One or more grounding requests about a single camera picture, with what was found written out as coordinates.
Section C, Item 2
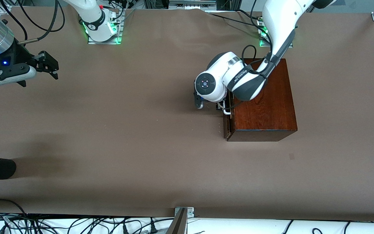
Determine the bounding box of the light wood drawer white handle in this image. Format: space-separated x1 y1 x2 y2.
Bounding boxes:
218 99 233 141

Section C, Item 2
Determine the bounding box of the dark brown wooden cabinet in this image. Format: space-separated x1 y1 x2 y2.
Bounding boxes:
227 58 298 142

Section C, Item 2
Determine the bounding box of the dark metal equipment rack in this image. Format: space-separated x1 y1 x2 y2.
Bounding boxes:
143 0 239 13

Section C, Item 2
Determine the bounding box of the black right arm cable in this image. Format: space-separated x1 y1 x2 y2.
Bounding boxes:
0 0 66 45

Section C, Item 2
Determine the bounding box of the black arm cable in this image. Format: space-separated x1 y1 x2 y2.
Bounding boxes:
241 45 272 76
0 0 66 45

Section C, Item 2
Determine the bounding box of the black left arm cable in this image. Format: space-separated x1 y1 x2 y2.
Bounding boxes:
241 45 272 76

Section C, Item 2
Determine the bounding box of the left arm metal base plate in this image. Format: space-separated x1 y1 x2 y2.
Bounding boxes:
259 36 293 48

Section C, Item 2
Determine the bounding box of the metal bracket with dark post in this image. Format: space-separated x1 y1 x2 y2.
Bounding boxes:
166 207 194 234

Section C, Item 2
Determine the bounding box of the cable with white tag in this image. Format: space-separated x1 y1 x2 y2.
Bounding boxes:
1 215 14 230

